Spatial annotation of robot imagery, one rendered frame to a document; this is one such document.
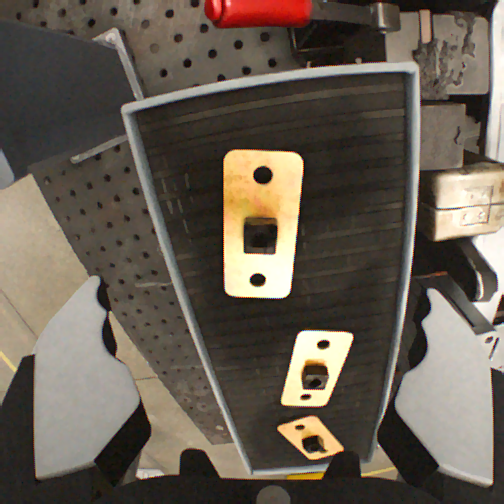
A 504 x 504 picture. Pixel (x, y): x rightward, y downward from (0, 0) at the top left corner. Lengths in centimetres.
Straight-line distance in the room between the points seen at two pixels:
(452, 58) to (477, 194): 12
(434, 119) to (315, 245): 13
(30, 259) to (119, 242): 128
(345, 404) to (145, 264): 59
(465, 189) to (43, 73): 44
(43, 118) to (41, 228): 149
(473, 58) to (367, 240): 18
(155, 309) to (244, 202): 70
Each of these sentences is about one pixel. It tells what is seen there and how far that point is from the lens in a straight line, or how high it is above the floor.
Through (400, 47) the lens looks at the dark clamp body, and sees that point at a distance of 26.
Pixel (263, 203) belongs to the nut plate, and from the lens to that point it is 15.
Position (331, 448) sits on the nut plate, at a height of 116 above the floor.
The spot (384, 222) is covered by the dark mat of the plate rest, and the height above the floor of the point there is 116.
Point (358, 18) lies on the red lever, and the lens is 22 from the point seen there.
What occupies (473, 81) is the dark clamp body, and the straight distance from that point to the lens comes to 29.
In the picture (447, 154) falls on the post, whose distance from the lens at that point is 25.
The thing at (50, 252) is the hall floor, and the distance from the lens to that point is 189.
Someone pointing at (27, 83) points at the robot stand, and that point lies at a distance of 38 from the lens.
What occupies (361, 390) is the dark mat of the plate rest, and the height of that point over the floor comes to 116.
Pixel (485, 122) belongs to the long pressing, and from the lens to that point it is 40.
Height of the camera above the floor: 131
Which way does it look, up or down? 62 degrees down
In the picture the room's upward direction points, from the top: 177 degrees counter-clockwise
